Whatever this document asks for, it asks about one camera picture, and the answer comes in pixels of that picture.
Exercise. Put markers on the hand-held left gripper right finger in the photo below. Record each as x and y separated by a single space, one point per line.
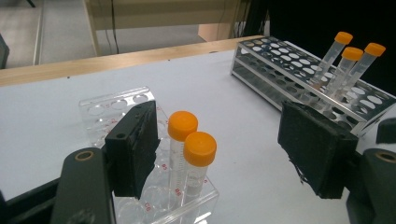
317 149

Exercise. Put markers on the black curtain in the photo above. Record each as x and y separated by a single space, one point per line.
311 18

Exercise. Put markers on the metal test tube rack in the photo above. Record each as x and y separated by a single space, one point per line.
280 56

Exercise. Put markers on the beige desk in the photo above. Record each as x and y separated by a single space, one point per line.
155 15

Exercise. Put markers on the clear acrylic tube rack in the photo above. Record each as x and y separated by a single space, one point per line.
102 112

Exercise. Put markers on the aluminium floor rail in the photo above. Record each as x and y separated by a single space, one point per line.
39 31

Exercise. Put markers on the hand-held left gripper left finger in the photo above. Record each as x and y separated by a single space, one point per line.
132 149

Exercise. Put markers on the wooden panel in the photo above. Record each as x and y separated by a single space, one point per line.
214 32

